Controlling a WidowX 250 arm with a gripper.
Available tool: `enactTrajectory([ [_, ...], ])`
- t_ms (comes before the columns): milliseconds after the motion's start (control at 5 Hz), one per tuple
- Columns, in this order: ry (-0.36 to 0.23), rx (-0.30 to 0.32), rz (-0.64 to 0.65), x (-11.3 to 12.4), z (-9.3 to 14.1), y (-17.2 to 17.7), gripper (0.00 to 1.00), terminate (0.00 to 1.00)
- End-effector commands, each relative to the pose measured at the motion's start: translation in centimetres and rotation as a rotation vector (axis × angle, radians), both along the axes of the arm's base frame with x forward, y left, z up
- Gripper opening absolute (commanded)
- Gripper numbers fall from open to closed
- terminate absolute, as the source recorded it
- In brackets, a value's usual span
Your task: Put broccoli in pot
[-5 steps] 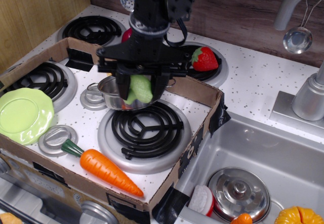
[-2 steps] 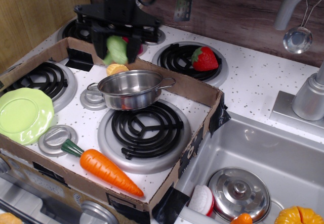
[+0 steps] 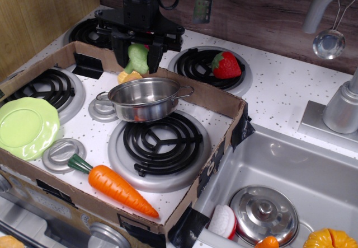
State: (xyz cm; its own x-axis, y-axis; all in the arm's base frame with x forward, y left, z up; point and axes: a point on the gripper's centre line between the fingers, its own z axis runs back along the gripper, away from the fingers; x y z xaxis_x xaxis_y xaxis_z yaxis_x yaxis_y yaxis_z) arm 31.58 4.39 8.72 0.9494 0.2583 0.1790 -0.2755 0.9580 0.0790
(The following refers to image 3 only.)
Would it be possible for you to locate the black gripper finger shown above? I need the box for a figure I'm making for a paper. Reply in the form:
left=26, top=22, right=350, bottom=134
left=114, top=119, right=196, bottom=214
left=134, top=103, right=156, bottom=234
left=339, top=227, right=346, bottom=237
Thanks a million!
left=147, top=36, right=167, bottom=74
left=111, top=29, right=131, bottom=68

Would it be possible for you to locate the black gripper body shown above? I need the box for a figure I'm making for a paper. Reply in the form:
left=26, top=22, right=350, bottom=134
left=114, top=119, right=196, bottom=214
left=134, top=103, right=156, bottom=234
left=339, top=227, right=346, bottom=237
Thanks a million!
left=95, top=0, right=185, bottom=52

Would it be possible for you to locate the green toy broccoli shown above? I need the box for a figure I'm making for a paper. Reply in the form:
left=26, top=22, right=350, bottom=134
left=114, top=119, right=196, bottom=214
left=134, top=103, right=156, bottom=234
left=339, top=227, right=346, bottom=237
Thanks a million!
left=124, top=44, right=149, bottom=74

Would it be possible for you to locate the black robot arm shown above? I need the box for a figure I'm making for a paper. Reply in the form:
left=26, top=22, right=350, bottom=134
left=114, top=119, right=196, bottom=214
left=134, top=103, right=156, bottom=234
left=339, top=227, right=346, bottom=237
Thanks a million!
left=95, top=0, right=185, bottom=73

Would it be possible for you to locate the small steel pot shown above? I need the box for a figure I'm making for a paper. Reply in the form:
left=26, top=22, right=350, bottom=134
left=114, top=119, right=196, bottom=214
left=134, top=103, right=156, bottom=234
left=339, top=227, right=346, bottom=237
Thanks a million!
left=96, top=77, right=195, bottom=123

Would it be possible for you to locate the steel pot lid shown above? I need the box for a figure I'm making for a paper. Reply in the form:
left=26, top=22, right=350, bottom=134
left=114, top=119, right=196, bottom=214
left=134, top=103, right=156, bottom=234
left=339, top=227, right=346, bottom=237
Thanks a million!
left=229, top=185, right=299, bottom=246

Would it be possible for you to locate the yellow toy corn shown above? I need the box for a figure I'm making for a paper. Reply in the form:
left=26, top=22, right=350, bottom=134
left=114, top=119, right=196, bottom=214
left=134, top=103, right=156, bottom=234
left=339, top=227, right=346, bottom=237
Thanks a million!
left=117, top=71, right=143, bottom=84

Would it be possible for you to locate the back right stove burner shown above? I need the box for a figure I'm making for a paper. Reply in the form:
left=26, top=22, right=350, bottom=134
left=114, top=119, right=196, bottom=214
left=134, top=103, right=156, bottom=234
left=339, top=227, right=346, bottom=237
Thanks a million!
left=168, top=46, right=253, bottom=97

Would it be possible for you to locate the hanging steel slotted spatula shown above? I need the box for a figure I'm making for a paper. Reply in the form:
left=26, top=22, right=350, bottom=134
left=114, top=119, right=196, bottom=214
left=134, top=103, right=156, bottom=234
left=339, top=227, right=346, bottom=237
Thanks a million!
left=192, top=0, right=213, bottom=24

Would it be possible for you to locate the red toy strawberry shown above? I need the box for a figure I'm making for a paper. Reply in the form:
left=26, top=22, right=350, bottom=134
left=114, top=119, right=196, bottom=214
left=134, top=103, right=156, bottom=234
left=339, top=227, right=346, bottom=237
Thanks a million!
left=211, top=52, right=242, bottom=79

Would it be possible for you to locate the grey middle stove knob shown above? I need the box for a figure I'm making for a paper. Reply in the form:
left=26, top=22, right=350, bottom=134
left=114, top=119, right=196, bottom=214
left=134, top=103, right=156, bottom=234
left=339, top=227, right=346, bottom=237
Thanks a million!
left=88, top=92, right=118, bottom=123

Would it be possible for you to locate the grey stove knob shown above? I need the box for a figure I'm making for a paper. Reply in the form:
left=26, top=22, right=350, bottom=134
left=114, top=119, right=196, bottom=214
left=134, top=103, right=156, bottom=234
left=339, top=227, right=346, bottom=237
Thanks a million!
left=42, top=138, right=86, bottom=174
left=88, top=92, right=118, bottom=123

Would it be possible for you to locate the front right stove burner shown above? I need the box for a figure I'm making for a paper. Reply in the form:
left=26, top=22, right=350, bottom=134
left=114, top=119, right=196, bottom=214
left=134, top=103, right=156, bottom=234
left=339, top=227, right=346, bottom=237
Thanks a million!
left=108, top=110, right=211, bottom=193

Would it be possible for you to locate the light green plate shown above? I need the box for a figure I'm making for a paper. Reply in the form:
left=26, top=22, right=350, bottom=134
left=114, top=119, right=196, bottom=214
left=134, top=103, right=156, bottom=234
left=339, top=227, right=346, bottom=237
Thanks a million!
left=1, top=97, right=60, bottom=161

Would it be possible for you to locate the grey front stove knob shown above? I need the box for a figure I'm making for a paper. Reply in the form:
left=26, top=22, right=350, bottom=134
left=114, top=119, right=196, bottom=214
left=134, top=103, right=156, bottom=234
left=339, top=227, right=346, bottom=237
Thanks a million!
left=42, top=138, right=86, bottom=174

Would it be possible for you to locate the orange toy carrot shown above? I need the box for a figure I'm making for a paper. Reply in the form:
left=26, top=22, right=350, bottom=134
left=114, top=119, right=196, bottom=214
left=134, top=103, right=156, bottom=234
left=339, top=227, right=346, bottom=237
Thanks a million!
left=68, top=154, right=159, bottom=218

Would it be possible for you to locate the brown cardboard fence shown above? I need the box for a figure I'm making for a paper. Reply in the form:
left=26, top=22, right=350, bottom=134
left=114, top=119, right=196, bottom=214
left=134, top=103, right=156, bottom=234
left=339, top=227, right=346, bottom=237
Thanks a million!
left=1, top=41, right=247, bottom=247

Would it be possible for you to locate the hanging steel ladle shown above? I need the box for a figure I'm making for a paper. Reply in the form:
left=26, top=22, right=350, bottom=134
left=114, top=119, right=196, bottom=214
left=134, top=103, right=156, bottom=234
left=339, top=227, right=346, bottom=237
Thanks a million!
left=313, top=0, right=356, bottom=60

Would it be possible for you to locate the white and red toy food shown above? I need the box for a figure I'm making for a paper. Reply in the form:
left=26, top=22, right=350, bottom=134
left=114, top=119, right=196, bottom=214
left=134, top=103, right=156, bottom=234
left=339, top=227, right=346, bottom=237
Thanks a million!
left=208, top=205, right=237, bottom=240

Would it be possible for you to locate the grey oven front knob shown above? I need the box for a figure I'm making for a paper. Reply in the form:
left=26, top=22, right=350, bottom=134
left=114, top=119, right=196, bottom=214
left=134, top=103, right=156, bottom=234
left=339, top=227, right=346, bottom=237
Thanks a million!
left=87, top=222, right=131, bottom=248

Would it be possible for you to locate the grey sink faucet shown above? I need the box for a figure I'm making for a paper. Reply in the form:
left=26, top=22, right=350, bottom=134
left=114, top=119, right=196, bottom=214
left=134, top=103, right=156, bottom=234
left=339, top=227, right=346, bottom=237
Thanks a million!
left=298, top=0, right=357, bottom=150

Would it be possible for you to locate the grey sink basin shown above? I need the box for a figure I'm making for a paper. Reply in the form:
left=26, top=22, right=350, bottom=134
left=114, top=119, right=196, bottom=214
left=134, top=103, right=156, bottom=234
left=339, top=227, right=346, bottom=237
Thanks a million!
left=195, top=126, right=357, bottom=247

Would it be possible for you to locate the small orange toy fruit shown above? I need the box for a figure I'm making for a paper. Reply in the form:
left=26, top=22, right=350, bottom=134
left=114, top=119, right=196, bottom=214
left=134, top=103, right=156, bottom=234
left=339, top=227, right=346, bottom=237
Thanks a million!
left=255, top=236, right=279, bottom=248

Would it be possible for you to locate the orange toy at bottom left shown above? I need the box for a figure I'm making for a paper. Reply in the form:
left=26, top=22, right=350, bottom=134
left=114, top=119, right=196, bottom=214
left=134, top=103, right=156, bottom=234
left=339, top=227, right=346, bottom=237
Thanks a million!
left=0, top=235, right=25, bottom=248

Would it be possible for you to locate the orange toy pumpkin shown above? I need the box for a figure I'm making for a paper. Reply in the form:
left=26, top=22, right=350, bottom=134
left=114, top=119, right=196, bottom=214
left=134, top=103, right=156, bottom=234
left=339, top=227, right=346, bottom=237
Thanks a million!
left=303, top=228, right=357, bottom=248

